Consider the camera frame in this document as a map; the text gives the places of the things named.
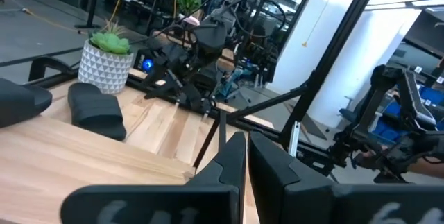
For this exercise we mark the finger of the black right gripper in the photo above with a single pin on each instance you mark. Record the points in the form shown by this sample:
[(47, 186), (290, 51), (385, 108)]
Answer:
[(194, 97), (163, 88)]

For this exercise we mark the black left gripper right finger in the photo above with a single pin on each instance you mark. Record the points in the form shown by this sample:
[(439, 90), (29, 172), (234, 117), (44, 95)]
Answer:
[(312, 203)]

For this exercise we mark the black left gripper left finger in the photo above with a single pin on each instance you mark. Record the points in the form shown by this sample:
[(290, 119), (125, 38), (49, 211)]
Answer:
[(156, 203)]

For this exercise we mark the black slide sandal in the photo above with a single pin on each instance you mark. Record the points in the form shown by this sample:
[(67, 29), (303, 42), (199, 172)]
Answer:
[(97, 111), (21, 102)]

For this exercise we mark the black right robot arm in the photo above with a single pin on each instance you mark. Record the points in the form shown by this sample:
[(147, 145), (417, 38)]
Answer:
[(211, 36)]

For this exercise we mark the person's forearm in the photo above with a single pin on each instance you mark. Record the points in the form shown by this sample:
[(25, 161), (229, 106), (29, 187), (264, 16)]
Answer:
[(426, 168)]

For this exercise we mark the black box with blue light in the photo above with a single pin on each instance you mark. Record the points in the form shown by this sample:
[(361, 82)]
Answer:
[(147, 65)]

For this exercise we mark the blue office chair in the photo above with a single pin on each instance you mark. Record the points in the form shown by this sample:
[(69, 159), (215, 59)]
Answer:
[(236, 82)]

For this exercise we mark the green background plant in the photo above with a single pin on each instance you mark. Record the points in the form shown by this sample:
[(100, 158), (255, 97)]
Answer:
[(189, 2)]

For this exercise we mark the succulent in white patterned pot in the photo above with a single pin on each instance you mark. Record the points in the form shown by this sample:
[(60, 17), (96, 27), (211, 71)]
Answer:
[(104, 69)]

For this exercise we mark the person's hand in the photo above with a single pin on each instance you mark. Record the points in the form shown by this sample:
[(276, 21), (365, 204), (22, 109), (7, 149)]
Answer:
[(366, 159)]

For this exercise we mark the blue storage bins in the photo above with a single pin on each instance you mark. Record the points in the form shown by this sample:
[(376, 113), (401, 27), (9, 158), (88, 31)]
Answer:
[(430, 95)]

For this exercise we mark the black post stand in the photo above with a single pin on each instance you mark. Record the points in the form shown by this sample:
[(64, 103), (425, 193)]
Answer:
[(92, 5)]

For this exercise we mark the black curved bracket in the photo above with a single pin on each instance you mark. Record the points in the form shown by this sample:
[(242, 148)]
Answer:
[(45, 61)]

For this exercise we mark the black metal table frame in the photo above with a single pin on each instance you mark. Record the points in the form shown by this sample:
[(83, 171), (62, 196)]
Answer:
[(334, 50)]

